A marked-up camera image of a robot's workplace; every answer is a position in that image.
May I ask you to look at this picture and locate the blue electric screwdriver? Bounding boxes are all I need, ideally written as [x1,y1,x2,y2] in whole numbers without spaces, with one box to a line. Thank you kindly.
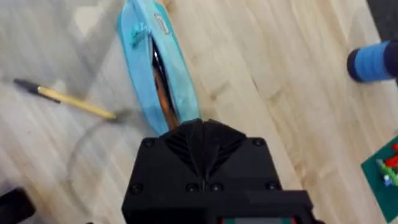
[346,39,398,83]

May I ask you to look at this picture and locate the light blue zip bag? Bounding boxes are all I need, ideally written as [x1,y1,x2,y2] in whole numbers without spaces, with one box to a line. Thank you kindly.
[116,0,200,136]

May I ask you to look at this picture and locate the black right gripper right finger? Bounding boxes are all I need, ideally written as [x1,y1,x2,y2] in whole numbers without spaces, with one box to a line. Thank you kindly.
[203,118,284,202]

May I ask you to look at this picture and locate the green board with toy blocks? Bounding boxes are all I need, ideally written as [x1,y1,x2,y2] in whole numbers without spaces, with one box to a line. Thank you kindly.
[360,134,398,223]

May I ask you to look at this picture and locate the black block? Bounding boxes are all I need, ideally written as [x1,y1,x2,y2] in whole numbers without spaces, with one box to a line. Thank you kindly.
[0,187,36,224]

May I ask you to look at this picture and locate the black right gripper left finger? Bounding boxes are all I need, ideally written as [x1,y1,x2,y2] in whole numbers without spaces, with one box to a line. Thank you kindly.
[122,118,205,210]

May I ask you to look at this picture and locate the yellow pen with black cap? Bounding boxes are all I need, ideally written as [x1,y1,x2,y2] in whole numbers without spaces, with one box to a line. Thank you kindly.
[12,78,118,121]

